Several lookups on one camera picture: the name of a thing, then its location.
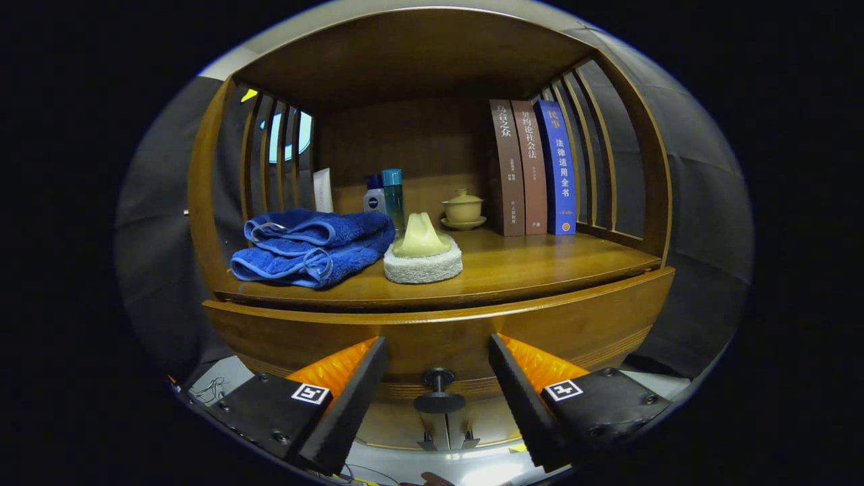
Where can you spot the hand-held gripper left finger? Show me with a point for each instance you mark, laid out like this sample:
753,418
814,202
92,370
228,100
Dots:
351,415

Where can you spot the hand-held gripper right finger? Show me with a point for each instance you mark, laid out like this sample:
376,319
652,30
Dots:
530,408

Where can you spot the wooden drawer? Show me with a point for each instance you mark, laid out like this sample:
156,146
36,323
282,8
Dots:
439,337

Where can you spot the yellow white scrub sponge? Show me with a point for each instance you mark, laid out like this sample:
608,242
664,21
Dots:
422,243

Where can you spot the wooden cabinet door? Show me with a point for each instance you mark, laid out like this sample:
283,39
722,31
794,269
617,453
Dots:
486,422
398,425

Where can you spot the wooden countertop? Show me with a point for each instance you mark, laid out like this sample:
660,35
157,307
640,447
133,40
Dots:
540,260

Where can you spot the wooden cabinet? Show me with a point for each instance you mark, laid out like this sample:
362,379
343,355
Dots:
405,61

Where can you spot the blue towel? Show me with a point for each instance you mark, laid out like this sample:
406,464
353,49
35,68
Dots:
310,250

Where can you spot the yellow lidded tea bowl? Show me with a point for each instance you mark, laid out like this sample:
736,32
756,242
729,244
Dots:
463,209

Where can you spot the white blue lotion bottle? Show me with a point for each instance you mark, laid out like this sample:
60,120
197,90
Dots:
374,201

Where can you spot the teal glass bottle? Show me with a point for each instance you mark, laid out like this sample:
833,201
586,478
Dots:
393,196

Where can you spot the white tube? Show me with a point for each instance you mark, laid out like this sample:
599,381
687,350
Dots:
323,192

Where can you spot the reddish brown book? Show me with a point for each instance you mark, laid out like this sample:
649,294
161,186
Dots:
533,175

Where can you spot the dark brown book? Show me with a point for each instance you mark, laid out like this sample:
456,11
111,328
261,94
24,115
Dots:
507,175

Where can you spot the blue book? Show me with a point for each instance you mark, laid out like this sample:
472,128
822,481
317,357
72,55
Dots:
560,175

